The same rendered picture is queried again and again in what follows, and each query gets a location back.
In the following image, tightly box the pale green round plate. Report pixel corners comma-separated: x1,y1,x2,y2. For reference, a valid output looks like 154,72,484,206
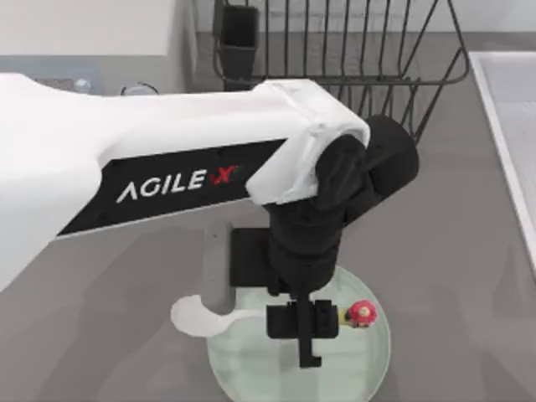
206,265,392,402

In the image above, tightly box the white spoon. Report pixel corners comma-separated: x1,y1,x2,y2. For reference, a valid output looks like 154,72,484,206
170,294,269,338

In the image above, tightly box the dark cutlery holder cup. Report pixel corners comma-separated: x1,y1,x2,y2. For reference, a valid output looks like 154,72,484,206
213,3,260,81

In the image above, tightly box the dark wire dish rack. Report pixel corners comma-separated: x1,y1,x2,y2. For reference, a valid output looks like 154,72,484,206
212,0,470,146

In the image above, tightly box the red mushroom toy figure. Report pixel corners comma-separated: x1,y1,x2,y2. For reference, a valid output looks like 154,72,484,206
338,300,379,330

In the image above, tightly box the clear glass cup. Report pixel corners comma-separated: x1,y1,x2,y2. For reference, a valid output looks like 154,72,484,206
120,82,161,98

